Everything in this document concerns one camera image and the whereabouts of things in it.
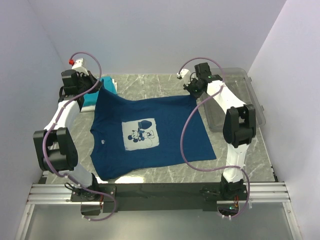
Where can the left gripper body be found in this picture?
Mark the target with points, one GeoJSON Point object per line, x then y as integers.
{"type": "Point", "coordinates": [86, 81]}

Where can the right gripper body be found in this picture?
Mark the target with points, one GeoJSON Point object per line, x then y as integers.
{"type": "Point", "coordinates": [193, 88]}

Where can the dark blue t-shirt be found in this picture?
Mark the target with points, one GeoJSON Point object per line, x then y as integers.
{"type": "Point", "coordinates": [148, 133]}

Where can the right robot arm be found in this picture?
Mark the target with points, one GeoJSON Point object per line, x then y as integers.
{"type": "Point", "coordinates": [239, 126]}

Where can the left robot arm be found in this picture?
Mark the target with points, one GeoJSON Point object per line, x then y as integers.
{"type": "Point", "coordinates": [54, 146]}

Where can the white folded t-shirt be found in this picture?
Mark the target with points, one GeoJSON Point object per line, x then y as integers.
{"type": "Point", "coordinates": [91, 99]}

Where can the black base beam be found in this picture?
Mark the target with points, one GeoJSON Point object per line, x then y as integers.
{"type": "Point", "coordinates": [205, 196]}

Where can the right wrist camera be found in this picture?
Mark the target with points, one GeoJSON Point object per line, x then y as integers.
{"type": "Point", "coordinates": [184, 73]}

